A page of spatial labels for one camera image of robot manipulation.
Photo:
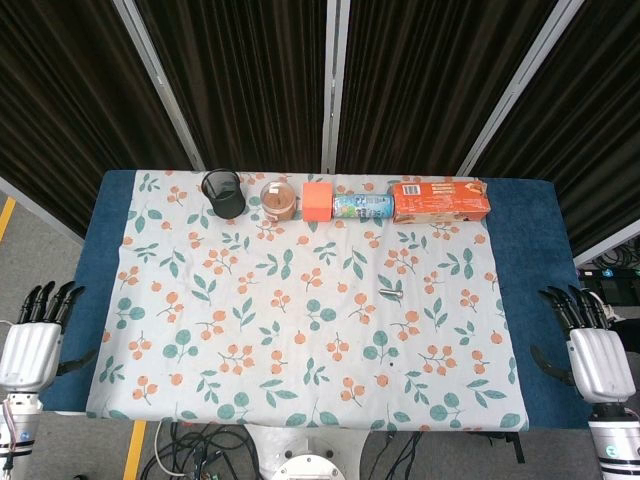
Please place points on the black curtain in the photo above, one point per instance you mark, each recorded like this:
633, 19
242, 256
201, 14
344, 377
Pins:
250, 80

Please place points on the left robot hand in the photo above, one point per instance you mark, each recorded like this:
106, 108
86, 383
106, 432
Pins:
29, 350

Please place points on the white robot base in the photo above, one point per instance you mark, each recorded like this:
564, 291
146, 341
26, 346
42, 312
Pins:
310, 455

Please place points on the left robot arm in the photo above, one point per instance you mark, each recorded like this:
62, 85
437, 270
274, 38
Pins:
16, 430

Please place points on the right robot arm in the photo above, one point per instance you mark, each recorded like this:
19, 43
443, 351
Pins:
614, 440

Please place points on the orange foam cube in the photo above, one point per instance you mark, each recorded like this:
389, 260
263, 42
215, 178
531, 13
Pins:
317, 202

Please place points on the blue-green printed can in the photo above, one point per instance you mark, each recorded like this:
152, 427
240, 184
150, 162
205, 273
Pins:
363, 206

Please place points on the orange biscuit box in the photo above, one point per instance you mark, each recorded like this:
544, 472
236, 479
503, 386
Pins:
440, 201

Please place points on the black mesh pen holder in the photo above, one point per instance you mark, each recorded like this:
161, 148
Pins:
223, 193

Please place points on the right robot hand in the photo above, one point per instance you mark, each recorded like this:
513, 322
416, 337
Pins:
597, 361

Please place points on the grey partition frame post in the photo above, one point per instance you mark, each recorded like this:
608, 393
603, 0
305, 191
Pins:
515, 85
159, 80
334, 85

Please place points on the floral printed tablecloth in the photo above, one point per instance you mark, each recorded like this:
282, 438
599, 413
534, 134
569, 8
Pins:
305, 310

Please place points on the clear jar of rubber bands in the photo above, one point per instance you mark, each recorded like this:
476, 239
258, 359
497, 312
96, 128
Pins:
279, 200

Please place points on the blue table mat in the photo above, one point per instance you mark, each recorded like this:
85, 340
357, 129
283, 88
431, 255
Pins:
530, 300

